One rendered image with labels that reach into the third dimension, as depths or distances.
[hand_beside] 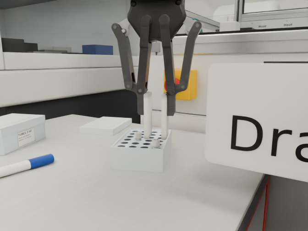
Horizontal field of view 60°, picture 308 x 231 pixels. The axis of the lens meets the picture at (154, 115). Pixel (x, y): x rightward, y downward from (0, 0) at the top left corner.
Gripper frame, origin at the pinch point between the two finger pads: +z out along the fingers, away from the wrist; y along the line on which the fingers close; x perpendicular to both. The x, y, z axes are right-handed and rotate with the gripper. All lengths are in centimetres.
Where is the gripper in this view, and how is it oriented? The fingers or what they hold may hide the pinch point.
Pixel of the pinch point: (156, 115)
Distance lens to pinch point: 41.4
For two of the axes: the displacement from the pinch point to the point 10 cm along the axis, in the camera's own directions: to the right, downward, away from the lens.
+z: 0.0, 9.8, 2.0
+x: 1.7, -2.0, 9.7
